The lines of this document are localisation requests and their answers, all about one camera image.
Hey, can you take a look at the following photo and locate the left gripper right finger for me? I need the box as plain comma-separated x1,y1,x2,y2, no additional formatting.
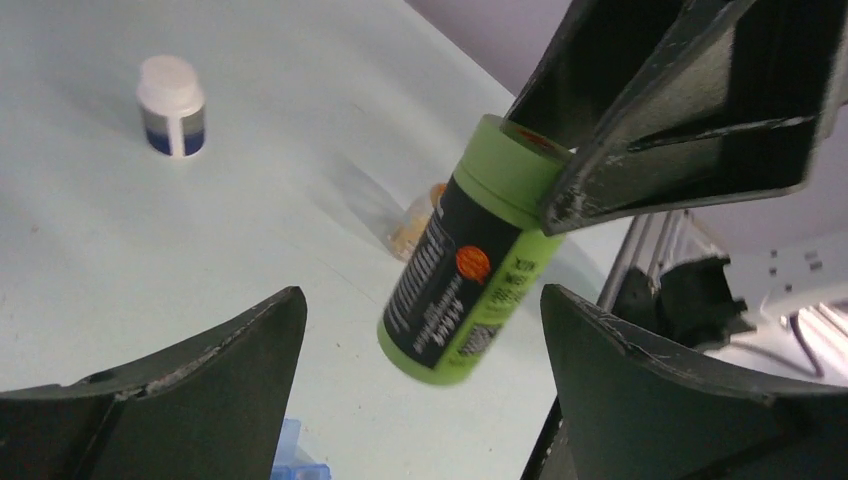
540,284,847,479

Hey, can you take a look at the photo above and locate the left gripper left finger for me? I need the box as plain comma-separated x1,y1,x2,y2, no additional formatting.
1,287,307,479

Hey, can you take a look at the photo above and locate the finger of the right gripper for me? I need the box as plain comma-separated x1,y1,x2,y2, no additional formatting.
502,1,685,149
539,1,847,234

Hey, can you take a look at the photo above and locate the blue pill organizer box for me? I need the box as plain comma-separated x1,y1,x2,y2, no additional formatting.
270,418,332,480

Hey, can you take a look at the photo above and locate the clear amber pill bottle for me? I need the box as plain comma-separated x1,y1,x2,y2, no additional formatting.
387,183,447,261

